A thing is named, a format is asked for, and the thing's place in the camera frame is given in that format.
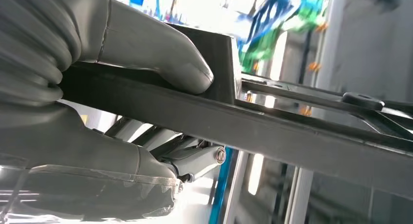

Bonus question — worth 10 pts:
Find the silver metal frame beam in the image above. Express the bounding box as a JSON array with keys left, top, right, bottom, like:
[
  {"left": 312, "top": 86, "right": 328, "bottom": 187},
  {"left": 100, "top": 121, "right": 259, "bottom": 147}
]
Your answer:
[{"left": 223, "top": 150, "right": 251, "bottom": 224}]

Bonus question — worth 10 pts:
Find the blue metal beam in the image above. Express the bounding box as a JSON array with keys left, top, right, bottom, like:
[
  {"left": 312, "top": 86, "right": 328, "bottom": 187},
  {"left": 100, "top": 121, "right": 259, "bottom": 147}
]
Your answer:
[{"left": 208, "top": 148, "right": 235, "bottom": 224}]

